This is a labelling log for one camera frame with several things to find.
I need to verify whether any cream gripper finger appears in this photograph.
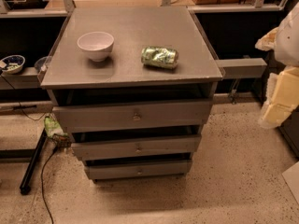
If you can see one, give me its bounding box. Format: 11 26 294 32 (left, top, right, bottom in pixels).
258 66 299 129
255 27 278 51

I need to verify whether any grey top drawer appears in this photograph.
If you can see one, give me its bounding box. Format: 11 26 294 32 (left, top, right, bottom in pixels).
53 99 212 133

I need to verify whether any grey drawer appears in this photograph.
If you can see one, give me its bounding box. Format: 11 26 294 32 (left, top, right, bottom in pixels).
84 160 192 180
53 99 212 133
71 134 202 161

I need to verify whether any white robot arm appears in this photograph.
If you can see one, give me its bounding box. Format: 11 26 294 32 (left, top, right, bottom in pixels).
255 3 299 129

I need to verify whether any grey middle drawer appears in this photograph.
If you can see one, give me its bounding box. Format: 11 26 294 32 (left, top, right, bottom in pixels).
71 134 202 161

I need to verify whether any grey drawer cabinet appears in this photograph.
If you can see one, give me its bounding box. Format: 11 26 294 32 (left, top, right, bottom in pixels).
41 7 222 168

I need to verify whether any grey bottom drawer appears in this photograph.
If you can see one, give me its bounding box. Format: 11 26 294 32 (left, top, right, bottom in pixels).
84 160 192 180

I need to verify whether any crushed green soda can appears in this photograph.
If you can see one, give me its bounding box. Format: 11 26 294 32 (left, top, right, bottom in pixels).
141 47 178 69

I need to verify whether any white ceramic bowl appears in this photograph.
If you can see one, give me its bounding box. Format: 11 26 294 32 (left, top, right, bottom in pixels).
77 32 114 62

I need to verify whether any small clear glass bowl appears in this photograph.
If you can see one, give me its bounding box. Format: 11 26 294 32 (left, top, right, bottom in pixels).
34 56 52 73

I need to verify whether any green snack bag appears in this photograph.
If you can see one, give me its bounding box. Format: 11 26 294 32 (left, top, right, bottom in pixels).
44 116 71 147

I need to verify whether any grey left low shelf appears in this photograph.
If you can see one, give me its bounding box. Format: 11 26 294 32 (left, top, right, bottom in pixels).
0 67 40 90

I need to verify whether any blue patterned bowl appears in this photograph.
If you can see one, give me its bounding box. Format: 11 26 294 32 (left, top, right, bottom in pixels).
0 55 25 75

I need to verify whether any black metal table leg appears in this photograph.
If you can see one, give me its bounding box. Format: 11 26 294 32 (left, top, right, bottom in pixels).
20 130 47 195

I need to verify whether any black floor cable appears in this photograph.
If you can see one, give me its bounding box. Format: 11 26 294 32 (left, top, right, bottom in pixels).
40 146 59 224

